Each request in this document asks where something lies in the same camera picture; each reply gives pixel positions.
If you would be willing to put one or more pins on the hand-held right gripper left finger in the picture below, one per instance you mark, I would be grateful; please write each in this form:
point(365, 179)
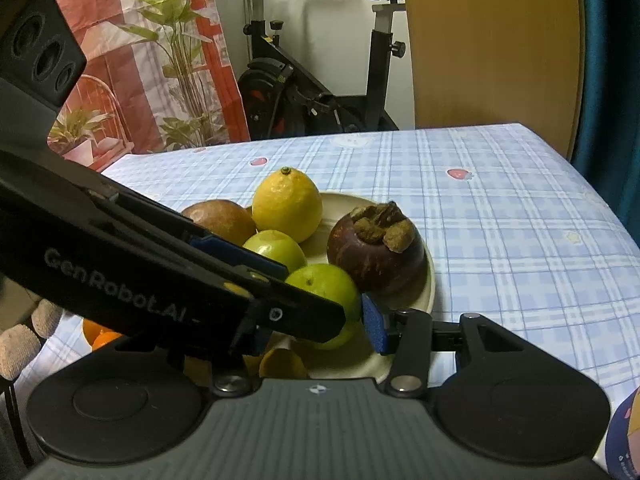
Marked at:
point(259, 344)

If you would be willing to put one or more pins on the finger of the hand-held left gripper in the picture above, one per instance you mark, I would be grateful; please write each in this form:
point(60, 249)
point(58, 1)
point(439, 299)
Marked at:
point(300, 312)
point(235, 255)

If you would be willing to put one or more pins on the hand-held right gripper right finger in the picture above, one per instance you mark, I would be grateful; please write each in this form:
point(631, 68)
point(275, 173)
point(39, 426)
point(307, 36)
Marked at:
point(376, 327)

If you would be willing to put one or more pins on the round yellow orange fruit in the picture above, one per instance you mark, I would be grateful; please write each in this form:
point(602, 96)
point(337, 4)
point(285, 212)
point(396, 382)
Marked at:
point(282, 364)

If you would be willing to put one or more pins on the green lime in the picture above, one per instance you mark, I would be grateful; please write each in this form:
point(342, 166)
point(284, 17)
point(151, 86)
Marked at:
point(277, 250)
point(325, 285)

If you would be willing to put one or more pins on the brown passion fruit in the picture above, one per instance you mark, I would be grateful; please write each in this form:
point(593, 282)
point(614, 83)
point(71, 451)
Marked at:
point(220, 220)

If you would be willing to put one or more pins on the cream round plate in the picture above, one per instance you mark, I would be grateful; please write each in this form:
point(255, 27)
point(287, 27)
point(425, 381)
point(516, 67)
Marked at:
point(345, 360)

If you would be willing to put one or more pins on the dark purple mangosteen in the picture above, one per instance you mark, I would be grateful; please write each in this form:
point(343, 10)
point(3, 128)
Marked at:
point(370, 260)

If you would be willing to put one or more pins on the yellow lemon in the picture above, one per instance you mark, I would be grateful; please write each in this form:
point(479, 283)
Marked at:
point(287, 205)

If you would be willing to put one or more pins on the person's left hand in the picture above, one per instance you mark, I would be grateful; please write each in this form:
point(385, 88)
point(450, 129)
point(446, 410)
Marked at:
point(25, 347)

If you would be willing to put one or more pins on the blue checkered tablecloth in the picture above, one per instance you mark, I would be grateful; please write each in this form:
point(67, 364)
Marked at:
point(500, 235)

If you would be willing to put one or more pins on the black exercise bike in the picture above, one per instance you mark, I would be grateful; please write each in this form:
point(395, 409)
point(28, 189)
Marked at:
point(280, 95)

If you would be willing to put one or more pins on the printed backdrop cloth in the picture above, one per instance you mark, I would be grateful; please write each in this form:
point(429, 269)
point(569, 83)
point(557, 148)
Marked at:
point(150, 85)

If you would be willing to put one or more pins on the printed drink bottle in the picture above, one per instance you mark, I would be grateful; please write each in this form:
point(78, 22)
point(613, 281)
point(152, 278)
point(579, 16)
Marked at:
point(625, 440)

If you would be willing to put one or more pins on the wooden board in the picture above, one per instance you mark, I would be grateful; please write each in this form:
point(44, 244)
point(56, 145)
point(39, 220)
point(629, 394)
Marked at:
point(490, 45)

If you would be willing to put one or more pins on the blue curtain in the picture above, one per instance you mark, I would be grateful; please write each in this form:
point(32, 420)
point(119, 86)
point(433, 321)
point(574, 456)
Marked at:
point(615, 85)

